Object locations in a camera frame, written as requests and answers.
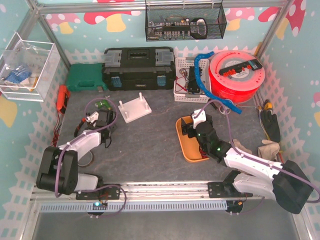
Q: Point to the white peg base plate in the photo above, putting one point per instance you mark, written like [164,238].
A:
[134,109]

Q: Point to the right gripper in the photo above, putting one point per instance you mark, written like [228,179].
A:
[188,128]

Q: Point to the orange multimeter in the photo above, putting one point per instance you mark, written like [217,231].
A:
[62,99]

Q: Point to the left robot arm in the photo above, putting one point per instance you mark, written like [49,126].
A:
[58,171]

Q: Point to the orange handled pliers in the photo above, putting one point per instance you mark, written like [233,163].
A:
[79,126]

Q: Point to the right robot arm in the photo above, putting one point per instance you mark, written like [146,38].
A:
[284,183]

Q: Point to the blue white glove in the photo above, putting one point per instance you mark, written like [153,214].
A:
[19,76]

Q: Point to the green hose nozzle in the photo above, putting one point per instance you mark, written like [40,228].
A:
[103,104]

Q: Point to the black mesh wire basket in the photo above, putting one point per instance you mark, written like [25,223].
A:
[186,21]

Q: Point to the clear acrylic box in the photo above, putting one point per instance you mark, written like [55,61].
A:
[42,58]

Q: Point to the black work glove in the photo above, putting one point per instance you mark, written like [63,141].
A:
[270,124]

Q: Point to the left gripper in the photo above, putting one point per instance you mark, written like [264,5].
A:
[107,117]

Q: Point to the orange plastic tray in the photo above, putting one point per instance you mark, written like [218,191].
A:
[189,146]

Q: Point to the yellow black screwdriver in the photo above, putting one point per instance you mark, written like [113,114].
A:
[266,106]

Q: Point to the grey slotted cable duct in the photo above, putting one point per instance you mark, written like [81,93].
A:
[131,206]

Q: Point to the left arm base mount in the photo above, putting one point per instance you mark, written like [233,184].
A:
[111,192]

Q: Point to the black toolbox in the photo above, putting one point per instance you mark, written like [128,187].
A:
[139,68]

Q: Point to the brown tape roll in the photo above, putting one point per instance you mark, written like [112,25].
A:
[86,160]

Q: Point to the red filament spool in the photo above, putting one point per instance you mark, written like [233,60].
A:
[239,87]

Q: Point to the beige work glove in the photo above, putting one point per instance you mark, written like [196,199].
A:
[267,151]

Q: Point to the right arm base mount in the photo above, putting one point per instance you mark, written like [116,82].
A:
[225,189]

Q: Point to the black terminal strip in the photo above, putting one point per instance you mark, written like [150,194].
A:
[252,64]

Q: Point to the green tool case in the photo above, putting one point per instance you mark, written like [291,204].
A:
[85,77]

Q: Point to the white plastic basket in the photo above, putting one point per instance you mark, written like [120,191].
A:
[183,65]

